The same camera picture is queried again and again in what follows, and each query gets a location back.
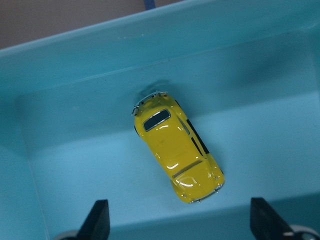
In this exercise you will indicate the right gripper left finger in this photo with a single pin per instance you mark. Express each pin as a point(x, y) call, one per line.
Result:
point(97, 224)

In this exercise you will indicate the brown paper table cover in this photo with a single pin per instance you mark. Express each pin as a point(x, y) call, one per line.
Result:
point(23, 21)

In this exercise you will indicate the yellow beetle toy car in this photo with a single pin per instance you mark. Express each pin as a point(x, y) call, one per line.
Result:
point(162, 124)

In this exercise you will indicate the turquoise plastic bin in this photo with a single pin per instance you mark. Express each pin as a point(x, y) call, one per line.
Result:
point(246, 73)

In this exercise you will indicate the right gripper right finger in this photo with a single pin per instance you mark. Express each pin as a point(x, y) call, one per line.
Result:
point(266, 224)

